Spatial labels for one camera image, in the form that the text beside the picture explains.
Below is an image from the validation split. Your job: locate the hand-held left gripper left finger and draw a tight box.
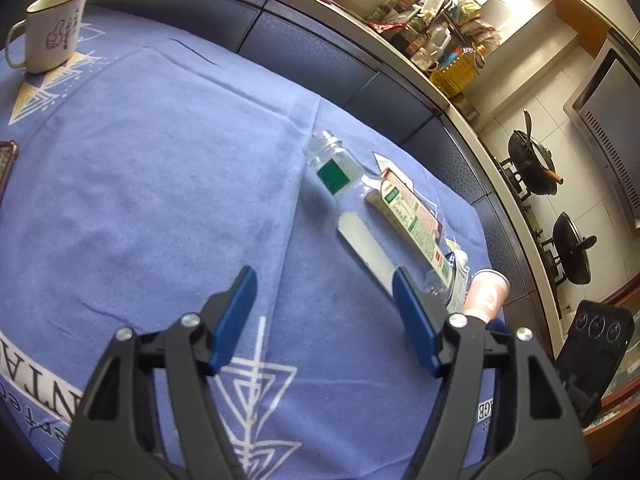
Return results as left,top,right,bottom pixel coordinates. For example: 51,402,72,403
59,265,259,480

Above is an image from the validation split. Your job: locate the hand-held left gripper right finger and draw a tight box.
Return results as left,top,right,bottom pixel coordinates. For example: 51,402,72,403
391,266,593,480

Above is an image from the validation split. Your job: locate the pink paper cup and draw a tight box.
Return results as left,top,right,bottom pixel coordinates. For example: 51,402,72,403
462,268,511,323

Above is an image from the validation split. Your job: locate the small white packet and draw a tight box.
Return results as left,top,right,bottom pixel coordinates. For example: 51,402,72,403
444,249,473,313

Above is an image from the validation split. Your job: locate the clear plastic bottle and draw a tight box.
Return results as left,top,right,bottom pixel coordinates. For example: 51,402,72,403
304,130,473,311

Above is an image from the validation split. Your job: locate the gas stove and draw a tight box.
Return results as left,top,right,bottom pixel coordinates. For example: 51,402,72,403
492,155,568,311

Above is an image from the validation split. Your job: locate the blue printed tablecloth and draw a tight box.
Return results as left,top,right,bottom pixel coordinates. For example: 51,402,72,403
0,2,493,480

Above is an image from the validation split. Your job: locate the black wok with lid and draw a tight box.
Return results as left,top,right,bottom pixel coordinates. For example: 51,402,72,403
507,110,566,196

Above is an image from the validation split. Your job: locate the small steel pot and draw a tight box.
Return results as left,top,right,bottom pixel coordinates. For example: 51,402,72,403
452,95,481,121

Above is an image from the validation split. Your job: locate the steel range hood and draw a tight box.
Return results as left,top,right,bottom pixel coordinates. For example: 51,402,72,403
564,30,640,226

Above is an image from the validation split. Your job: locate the yellow cooking oil bottle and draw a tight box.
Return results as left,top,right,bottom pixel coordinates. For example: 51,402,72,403
430,45,487,98

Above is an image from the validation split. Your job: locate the smartphone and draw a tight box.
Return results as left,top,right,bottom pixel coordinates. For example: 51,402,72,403
0,140,21,206

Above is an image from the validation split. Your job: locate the white plastic jug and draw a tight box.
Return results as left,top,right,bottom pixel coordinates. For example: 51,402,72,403
425,25,453,58

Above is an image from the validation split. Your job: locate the cluster of condiment bottles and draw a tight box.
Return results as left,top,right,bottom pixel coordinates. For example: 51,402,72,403
360,0,501,61

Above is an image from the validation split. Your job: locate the white enamel mug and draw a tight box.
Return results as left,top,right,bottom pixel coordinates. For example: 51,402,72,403
5,0,91,75

